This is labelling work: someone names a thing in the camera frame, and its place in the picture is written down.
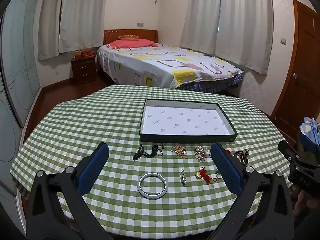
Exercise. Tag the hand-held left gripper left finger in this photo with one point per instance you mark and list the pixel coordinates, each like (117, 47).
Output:
(93, 170)

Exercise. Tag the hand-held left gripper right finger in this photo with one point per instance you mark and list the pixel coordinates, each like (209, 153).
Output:
(226, 170)

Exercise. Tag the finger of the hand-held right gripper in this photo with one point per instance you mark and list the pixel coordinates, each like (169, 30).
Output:
(287, 152)

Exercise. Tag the gold pearl brooch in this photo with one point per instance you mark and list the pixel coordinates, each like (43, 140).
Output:
(201, 153)

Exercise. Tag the silver crystal brooch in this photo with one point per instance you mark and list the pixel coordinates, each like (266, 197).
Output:
(183, 178)

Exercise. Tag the pale bangle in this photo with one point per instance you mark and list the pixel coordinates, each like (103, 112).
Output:
(140, 190)

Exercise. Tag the dark green shallow box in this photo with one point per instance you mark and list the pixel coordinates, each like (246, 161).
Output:
(185, 122)

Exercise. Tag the person's right hand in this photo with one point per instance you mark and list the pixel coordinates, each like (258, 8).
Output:
(300, 202)

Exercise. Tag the small red trinket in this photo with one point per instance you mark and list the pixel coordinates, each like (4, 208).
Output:
(227, 152)

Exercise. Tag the red knot charm with bell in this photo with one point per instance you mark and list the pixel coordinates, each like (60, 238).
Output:
(203, 176)

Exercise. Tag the blue patterned cloth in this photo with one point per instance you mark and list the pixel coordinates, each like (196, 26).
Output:
(311, 130)

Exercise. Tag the green checked tablecloth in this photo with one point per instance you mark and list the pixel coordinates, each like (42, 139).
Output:
(75, 130)

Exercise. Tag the gold filigree brooch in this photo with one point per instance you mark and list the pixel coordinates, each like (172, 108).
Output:
(180, 152)

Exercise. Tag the black pendant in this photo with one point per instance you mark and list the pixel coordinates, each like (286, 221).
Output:
(155, 150)

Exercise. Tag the blue plaid bed skirt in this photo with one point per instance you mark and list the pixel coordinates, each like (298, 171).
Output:
(207, 83)

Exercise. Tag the wooden door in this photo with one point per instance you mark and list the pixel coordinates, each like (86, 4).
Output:
(302, 62)

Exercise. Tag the wooden nightstand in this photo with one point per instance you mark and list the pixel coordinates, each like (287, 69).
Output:
(83, 71)

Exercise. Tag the red gift boxes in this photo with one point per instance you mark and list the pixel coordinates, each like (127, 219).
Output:
(85, 53)

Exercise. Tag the patterned bed sheet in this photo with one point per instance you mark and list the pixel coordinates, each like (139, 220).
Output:
(160, 65)

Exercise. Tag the frosted sliding wardrobe door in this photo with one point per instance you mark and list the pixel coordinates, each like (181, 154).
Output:
(17, 67)

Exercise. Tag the pink pillow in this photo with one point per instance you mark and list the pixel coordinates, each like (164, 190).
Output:
(130, 44)

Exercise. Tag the white curtain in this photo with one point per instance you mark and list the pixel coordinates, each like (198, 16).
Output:
(82, 15)
(200, 17)
(48, 22)
(245, 25)

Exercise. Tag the orange cushion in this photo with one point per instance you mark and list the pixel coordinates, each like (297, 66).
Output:
(128, 37)

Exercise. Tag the wooden headboard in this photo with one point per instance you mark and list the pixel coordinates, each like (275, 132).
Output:
(130, 32)

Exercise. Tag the wall switch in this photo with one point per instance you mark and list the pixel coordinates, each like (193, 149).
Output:
(283, 41)

